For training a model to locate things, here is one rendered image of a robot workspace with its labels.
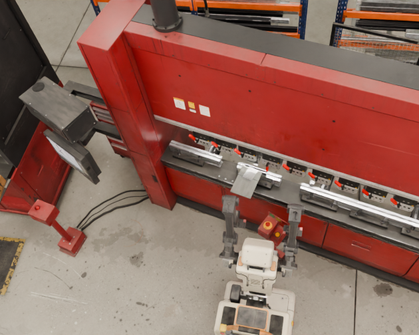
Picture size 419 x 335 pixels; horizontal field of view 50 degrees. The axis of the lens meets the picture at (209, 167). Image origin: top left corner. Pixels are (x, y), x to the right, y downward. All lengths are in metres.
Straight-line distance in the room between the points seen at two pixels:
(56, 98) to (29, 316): 2.36
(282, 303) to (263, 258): 1.08
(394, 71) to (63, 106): 2.13
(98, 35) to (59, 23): 4.17
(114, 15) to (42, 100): 0.78
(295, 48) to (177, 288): 2.64
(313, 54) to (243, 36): 0.45
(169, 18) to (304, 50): 0.86
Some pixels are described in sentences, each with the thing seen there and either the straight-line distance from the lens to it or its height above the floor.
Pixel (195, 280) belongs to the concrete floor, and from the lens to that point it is 4.50.
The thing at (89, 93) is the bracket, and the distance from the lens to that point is 3.65.
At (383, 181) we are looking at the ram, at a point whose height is 1.45.
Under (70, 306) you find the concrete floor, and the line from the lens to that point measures 4.75.
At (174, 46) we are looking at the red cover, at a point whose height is 2.27.
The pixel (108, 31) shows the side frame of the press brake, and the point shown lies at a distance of 3.14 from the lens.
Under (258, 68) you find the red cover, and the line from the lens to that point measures 2.75.
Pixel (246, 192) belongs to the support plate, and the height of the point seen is 1.00.
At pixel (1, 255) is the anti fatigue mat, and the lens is 5.26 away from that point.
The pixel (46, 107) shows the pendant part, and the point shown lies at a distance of 3.34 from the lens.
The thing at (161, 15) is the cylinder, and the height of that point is 2.42.
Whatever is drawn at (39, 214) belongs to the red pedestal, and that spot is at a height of 0.80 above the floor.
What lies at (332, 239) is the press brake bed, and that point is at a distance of 4.11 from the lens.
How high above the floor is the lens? 4.24
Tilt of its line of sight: 58 degrees down
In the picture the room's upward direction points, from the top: 11 degrees counter-clockwise
